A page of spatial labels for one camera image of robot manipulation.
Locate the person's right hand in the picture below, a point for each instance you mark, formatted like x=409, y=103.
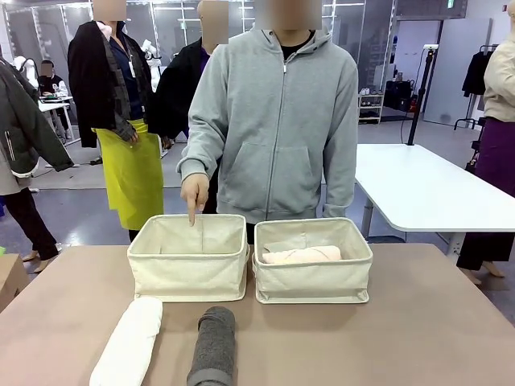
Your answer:
x=196, y=193

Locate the pink towel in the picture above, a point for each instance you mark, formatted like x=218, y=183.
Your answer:
x=301, y=254

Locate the dark grey towel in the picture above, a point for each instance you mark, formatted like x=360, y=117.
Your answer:
x=213, y=350

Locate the white towel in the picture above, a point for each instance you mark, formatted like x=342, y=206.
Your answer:
x=128, y=346

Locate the person's right forearm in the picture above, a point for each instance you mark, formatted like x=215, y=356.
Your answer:
x=201, y=153

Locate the person's left forearm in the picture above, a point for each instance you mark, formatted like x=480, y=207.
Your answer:
x=340, y=177

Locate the person with yellow apron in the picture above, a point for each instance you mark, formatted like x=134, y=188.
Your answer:
x=128, y=161

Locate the cream fabric basket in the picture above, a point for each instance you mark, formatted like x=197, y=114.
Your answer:
x=189, y=269
x=311, y=277

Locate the person in grey hoodie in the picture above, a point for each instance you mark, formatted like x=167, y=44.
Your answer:
x=281, y=132

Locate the white background desk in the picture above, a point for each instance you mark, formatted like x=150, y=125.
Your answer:
x=56, y=105

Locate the seated person at desk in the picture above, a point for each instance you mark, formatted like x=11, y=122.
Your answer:
x=51, y=82

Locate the person in green jacket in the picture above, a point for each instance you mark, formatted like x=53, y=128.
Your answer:
x=20, y=132

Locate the wooden shoe rack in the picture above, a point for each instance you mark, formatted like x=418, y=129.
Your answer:
x=370, y=108

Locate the brown cardboard box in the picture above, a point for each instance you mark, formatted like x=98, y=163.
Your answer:
x=12, y=281

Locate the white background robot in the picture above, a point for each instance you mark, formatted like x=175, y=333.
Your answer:
x=24, y=68

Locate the black suitcase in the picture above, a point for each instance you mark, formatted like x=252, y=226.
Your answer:
x=398, y=96

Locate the white side table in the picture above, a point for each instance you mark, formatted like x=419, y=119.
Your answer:
x=422, y=185

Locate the black tripod pole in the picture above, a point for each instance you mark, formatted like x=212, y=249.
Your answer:
x=418, y=104

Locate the black utility cart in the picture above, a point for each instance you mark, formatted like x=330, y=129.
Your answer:
x=475, y=158

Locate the clothes rack with dark coats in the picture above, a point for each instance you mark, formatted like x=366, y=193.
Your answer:
x=475, y=74

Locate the person in purple skirt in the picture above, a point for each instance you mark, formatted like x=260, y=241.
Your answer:
x=499, y=120

